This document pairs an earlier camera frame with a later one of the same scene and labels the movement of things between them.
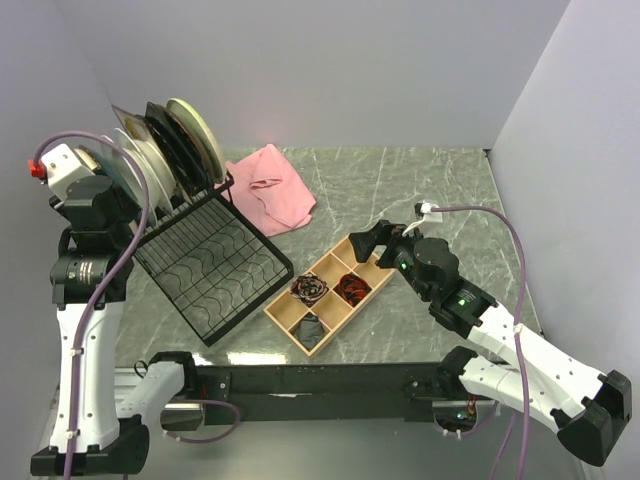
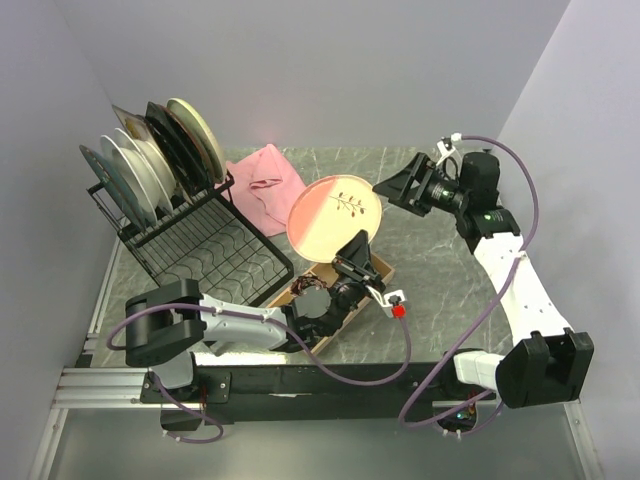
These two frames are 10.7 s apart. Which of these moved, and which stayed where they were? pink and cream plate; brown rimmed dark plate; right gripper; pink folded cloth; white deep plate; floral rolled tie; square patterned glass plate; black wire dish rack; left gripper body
Moved: right gripper; pink and cream plate; left gripper body; white deep plate
Stayed: pink folded cloth; brown rimmed dark plate; floral rolled tie; square patterned glass plate; black wire dish rack
